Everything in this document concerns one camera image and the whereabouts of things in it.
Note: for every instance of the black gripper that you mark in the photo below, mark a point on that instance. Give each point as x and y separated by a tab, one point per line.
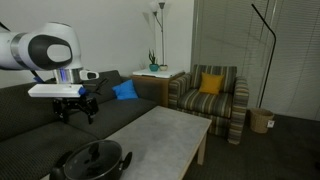
85	104

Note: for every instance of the glass pot lid black knob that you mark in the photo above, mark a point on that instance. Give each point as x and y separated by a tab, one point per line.
99	160

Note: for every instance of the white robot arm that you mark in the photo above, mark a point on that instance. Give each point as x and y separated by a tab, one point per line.
52	53

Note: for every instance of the black cooking pot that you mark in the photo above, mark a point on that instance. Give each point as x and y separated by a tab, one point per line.
58	173

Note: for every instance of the teal plant pot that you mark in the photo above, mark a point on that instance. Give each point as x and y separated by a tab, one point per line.
153	67

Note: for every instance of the dark grey fabric sofa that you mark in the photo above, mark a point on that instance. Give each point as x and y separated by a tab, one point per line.
33	137

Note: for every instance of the blue throw pillow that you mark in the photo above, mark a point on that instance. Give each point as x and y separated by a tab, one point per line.
125	91

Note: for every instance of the wooden side table white top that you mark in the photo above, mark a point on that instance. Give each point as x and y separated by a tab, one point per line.
161	78

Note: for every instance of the grey top coffee table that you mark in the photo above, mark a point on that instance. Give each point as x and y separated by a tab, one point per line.
163	143

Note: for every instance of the small white bowl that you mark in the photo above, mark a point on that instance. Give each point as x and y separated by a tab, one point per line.
163	67

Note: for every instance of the floor lamp white shades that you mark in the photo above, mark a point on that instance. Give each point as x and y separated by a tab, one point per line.
157	8

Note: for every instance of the yellow cushion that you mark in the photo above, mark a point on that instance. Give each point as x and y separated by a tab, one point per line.
211	83

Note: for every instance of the striped armchair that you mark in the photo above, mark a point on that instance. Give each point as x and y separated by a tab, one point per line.
227	110

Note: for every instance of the wicker waste basket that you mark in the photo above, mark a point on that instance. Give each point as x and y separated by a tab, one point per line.
259	119

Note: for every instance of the window blinds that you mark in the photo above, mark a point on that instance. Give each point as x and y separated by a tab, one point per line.
275	44

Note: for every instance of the white wrist camera plate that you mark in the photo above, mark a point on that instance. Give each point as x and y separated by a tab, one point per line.
57	90

